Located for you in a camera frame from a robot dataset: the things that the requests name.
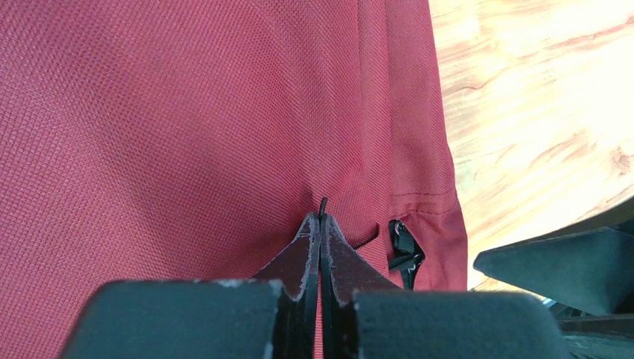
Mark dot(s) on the red backpack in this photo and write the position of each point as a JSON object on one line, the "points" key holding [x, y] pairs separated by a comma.
{"points": [[188, 139]]}

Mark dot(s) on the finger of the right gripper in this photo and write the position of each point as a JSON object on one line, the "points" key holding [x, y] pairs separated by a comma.
{"points": [[587, 265]]}

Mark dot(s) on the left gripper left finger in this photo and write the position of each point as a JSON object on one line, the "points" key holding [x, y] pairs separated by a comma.
{"points": [[271, 315]]}

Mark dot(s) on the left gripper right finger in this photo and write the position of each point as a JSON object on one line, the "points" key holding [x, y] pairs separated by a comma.
{"points": [[365, 315]]}

